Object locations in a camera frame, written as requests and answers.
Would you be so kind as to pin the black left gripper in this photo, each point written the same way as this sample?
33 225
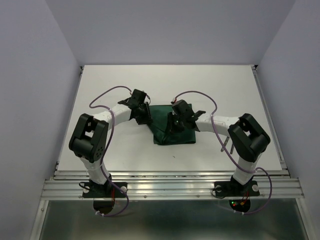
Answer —
147 118

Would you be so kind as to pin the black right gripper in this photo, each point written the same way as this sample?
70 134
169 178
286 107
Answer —
171 115

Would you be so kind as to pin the dark green cloth napkin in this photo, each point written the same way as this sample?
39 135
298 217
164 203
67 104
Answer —
158 128

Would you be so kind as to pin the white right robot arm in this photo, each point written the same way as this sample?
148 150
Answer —
249 139

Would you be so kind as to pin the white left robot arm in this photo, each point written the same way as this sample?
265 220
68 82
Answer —
93 133

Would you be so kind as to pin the steel fork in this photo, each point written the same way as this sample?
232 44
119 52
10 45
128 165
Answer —
224 144

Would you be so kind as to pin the steel table knife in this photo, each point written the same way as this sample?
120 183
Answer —
232 148

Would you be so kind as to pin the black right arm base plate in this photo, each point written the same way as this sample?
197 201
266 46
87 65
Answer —
232 188

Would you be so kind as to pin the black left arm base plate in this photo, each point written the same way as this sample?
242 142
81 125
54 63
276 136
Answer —
93 190

